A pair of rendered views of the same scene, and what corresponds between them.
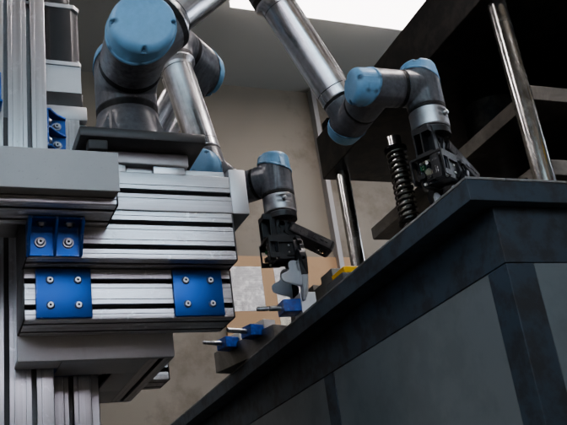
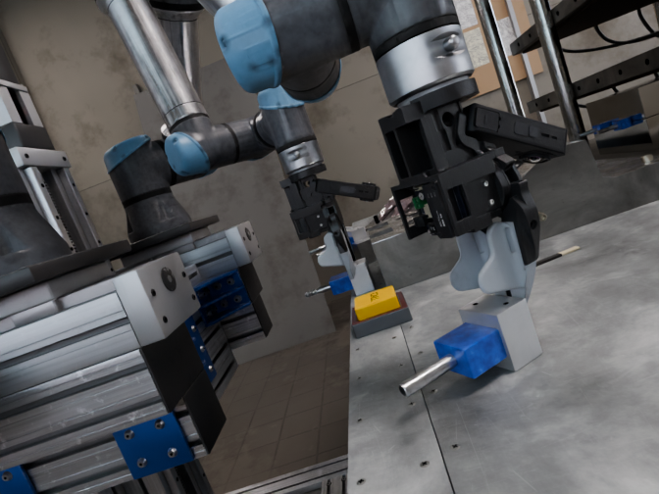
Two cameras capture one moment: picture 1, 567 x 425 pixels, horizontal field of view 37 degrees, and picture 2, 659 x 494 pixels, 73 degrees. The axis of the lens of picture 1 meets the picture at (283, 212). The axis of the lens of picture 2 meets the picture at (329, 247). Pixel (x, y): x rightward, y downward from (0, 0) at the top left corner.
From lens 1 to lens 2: 1.35 m
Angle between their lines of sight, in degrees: 42
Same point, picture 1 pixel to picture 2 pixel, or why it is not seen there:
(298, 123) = not seen: outside the picture
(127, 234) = (16, 429)
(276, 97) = not seen: outside the picture
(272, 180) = (277, 132)
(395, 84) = (309, 24)
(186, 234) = (89, 403)
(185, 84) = (130, 35)
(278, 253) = (307, 232)
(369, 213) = not seen: outside the picture
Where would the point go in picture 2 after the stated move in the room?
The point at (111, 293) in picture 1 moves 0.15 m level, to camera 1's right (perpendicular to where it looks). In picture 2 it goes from (53, 473) to (119, 473)
